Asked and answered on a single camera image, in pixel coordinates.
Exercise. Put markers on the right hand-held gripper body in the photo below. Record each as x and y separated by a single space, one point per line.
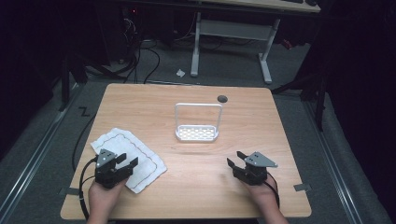
253 172

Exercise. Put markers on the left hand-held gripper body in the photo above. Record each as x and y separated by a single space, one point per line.
107 174

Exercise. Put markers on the white cloth with dark trim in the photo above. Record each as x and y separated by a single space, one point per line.
124 144

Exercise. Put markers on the person's right hand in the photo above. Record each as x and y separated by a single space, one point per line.
264 197

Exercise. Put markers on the person's left hand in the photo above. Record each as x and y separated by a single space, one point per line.
101 200

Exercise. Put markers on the grey tape strip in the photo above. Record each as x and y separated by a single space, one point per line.
302 187
70 191

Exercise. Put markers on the black round table grommet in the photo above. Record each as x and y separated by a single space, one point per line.
222 99

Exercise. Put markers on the black metal stand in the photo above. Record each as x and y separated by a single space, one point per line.
65 87
317 93

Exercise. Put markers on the crumpled white paper scrap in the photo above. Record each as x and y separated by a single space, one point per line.
180 73

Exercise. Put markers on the white-legged desk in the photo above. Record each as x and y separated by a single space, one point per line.
232 30

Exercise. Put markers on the metal floor rail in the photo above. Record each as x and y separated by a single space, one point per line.
34 157
334 168

